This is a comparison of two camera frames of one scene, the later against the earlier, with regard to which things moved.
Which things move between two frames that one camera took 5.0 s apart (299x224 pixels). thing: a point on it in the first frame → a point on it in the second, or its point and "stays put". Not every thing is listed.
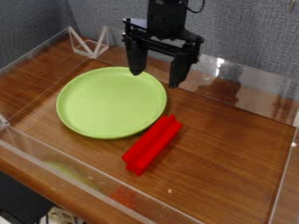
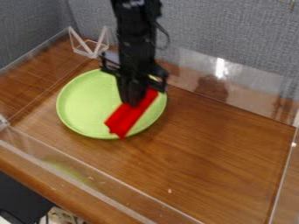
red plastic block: x=151 y=144 → x=123 y=118
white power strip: x=60 y=216 stays put
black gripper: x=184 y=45 → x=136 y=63
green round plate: x=107 y=103 stays put
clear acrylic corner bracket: x=88 y=47 stays put
